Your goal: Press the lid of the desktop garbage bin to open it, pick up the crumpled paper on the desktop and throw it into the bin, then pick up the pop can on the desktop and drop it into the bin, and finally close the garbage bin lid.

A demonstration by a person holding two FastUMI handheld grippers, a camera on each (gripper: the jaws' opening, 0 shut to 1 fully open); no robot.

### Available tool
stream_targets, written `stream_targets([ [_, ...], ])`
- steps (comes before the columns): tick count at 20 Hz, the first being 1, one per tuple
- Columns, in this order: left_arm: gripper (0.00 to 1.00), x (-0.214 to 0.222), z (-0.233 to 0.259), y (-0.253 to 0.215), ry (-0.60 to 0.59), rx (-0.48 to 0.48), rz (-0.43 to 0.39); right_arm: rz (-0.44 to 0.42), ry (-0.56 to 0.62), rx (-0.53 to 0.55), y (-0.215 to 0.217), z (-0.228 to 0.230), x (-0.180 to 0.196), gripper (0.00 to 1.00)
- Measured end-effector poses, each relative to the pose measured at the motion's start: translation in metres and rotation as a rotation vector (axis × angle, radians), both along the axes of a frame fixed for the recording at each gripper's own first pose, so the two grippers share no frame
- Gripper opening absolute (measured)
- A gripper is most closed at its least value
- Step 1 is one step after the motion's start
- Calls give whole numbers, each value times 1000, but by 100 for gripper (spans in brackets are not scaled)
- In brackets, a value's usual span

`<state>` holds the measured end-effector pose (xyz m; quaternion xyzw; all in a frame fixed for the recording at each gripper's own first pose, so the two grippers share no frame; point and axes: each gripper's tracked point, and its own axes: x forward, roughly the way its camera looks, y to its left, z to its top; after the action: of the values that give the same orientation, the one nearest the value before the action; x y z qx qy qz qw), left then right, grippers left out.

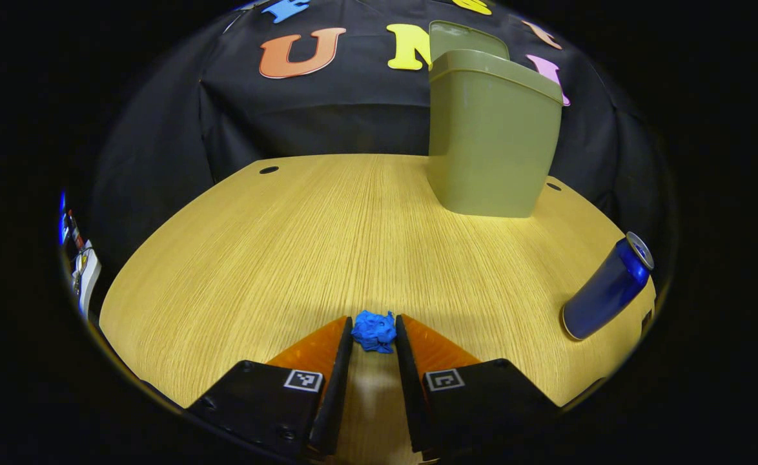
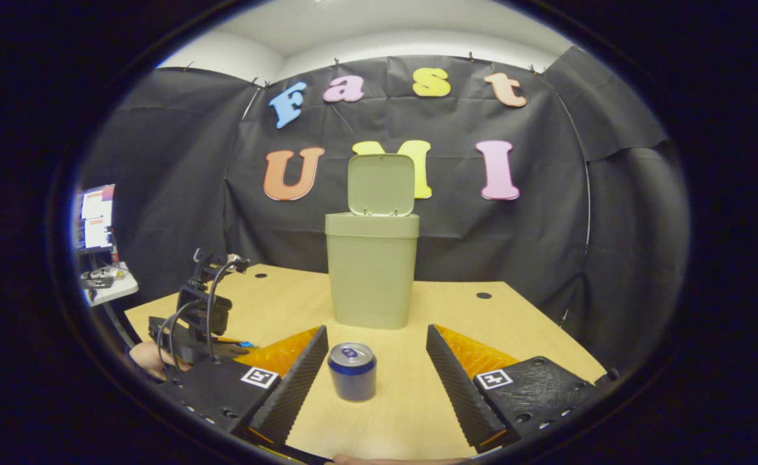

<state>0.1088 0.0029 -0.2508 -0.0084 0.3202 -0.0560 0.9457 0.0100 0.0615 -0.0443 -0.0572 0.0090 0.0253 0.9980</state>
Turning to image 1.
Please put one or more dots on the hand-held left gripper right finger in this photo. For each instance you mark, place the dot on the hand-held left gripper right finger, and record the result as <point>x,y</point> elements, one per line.
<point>410,394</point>

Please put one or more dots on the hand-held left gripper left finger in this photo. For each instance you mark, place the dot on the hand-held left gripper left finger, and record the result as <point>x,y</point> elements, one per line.
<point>335,394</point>

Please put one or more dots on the blue paper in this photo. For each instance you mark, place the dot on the blue paper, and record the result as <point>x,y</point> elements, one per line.
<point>374,330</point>

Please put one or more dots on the blue pop can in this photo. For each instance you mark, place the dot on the blue pop can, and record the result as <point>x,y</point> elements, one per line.
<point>602,294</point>

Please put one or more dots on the green desktop garbage bin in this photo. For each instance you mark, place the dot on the green desktop garbage bin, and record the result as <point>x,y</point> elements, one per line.
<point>489,142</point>

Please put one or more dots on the white side table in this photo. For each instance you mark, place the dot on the white side table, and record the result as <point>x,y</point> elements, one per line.
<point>88,278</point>

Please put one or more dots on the black backdrop cloth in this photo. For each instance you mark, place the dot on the black backdrop cloth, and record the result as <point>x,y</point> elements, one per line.
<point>327,116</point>

